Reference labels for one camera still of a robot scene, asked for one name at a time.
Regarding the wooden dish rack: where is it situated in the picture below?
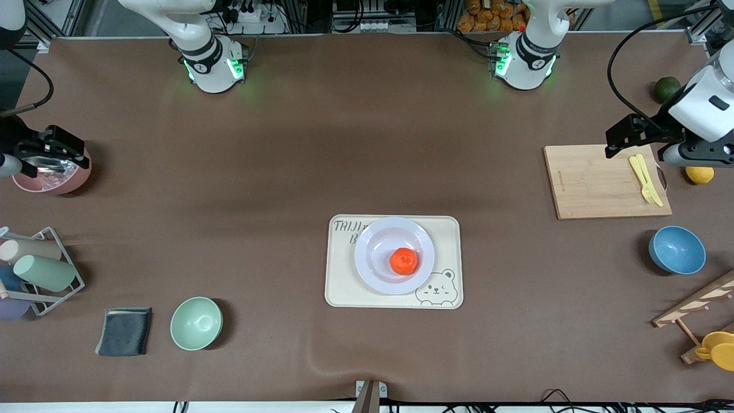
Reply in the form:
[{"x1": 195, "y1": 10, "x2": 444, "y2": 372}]
[{"x1": 652, "y1": 270, "x2": 734, "y2": 365}]

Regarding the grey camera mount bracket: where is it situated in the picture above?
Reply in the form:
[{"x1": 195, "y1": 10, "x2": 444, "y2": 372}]
[{"x1": 351, "y1": 380, "x2": 388, "y2": 413}]

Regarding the blue cup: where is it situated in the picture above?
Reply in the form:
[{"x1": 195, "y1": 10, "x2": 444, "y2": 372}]
[{"x1": 0, "y1": 265, "x2": 24, "y2": 291}]

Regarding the yellow cup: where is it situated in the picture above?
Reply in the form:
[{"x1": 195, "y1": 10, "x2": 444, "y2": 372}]
[{"x1": 696, "y1": 331, "x2": 734, "y2": 372}]

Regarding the cream bear print tray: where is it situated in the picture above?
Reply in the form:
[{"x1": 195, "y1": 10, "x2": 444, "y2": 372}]
[{"x1": 325, "y1": 215, "x2": 464, "y2": 310}]

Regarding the grey wire cup rack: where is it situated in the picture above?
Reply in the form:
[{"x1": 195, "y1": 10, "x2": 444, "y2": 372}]
[{"x1": 0, "y1": 227, "x2": 85, "y2": 317}]

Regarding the blue bowl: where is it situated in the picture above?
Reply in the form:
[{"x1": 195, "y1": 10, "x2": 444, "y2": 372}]
[{"x1": 649, "y1": 225, "x2": 707, "y2": 275}]

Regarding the mint green cup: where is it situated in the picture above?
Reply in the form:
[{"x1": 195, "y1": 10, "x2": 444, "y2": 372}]
[{"x1": 13, "y1": 255, "x2": 77, "y2": 293}]

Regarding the purple cup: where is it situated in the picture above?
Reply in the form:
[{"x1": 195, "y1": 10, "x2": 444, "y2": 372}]
[{"x1": 0, "y1": 297, "x2": 30, "y2": 321}]

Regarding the beige cup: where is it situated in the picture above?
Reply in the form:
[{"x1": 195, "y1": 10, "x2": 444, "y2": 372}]
[{"x1": 0, "y1": 238, "x2": 62, "y2": 264}]

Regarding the dark grey folded cloth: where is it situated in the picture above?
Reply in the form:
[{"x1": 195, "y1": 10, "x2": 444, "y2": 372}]
[{"x1": 95, "y1": 307, "x2": 153, "y2": 357}]

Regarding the white power strip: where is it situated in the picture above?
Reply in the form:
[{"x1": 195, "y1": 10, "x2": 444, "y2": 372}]
[{"x1": 221, "y1": 0, "x2": 287, "y2": 35}]

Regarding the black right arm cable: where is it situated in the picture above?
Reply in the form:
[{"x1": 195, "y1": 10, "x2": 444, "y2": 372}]
[{"x1": 0, "y1": 49, "x2": 55, "y2": 118}]

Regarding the pink bowl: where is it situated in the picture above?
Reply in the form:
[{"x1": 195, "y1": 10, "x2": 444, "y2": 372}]
[{"x1": 13, "y1": 146, "x2": 92, "y2": 196}]

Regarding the yellow plastic fork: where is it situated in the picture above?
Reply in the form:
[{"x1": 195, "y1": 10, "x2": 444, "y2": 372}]
[{"x1": 629, "y1": 155, "x2": 658, "y2": 206}]

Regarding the pile of orange snack packs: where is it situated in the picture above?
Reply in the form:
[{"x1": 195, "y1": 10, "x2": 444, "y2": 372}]
[{"x1": 457, "y1": 0, "x2": 531, "y2": 33}]

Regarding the wooden cutting board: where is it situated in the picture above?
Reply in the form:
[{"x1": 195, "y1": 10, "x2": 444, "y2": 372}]
[{"x1": 543, "y1": 143, "x2": 673, "y2": 221}]

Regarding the brown table cover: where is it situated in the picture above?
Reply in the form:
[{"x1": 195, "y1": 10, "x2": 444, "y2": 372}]
[{"x1": 0, "y1": 32, "x2": 734, "y2": 402}]

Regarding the orange fruit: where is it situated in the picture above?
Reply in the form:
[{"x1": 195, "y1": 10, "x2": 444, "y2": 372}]
[{"x1": 389, "y1": 248, "x2": 419, "y2": 276}]

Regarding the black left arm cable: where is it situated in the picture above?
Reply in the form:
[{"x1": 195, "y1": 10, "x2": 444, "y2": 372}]
[{"x1": 608, "y1": 5, "x2": 717, "y2": 124}]

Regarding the lavender round plate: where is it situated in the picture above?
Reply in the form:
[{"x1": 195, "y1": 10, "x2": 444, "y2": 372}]
[{"x1": 354, "y1": 216, "x2": 435, "y2": 296}]

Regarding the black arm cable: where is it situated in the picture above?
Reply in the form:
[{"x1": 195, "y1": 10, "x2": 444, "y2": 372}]
[
  {"x1": 0, "y1": 49, "x2": 55, "y2": 118},
  {"x1": 608, "y1": 5, "x2": 717, "y2": 124}
]

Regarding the mint green bowl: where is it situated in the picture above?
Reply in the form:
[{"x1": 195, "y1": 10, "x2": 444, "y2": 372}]
[{"x1": 170, "y1": 297, "x2": 223, "y2": 351}]

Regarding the dark green avocado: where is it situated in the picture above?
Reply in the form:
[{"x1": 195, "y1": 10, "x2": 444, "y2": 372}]
[{"x1": 655, "y1": 76, "x2": 682, "y2": 104}]

